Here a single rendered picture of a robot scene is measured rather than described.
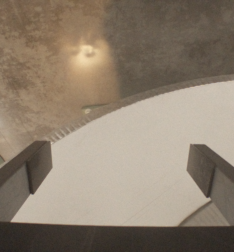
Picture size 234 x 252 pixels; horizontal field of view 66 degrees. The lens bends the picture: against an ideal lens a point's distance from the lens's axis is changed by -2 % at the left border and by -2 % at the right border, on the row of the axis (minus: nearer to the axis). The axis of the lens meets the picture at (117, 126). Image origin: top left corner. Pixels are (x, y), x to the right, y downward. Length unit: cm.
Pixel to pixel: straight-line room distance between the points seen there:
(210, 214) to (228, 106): 23
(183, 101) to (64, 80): 50
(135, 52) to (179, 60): 15
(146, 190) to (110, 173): 6
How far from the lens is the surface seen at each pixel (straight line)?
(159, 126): 35
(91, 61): 71
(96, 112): 43
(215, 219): 25
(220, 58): 73
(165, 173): 28
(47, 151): 16
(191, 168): 17
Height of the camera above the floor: 65
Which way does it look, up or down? 51 degrees down
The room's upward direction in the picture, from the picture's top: 169 degrees counter-clockwise
